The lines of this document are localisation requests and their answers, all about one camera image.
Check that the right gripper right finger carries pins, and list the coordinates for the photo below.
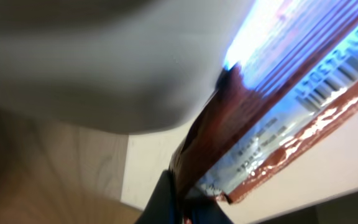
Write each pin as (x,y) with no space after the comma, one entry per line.
(199,209)

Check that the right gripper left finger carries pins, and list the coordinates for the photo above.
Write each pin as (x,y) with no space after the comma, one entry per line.
(162,206)

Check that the red Top chocolate bar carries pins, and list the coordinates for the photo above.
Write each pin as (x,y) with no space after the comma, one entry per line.
(290,79)

